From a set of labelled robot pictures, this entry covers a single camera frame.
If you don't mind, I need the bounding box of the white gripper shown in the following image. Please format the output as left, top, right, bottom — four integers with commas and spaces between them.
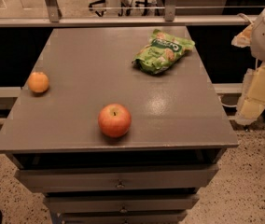
231, 8, 265, 125

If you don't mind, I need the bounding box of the orange fruit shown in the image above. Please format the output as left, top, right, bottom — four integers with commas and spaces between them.
28, 72, 49, 93

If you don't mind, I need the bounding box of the red apple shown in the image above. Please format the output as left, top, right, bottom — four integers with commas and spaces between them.
98, 104, 132, 138

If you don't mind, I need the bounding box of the green snack bag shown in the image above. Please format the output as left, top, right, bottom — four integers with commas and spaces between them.
132, 29, 195, 75

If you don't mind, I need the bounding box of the grey drawer cabinet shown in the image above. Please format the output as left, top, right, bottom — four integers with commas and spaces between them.
0, 28, 237, 224

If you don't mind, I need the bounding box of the black office chair base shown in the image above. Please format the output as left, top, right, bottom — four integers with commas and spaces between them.
89, 0, 157, 17

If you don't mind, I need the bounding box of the bottom grey drawer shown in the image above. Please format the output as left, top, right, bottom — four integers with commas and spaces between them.
62, 211, 187, 224

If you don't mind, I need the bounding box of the grey drawer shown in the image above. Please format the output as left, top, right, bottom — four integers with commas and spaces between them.
15, 164, 218, 193
44, 194, 199, 214
62, 211, 187, 224

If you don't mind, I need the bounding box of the middle grey drawer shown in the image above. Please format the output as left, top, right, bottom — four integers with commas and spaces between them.
44, 194, 199, 214

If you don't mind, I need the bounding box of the grey metal railing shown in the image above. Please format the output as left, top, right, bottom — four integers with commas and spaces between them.
0, 0, 257, 27

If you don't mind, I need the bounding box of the top grey drawer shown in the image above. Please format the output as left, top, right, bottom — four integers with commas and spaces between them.
15, 164, 218, 193

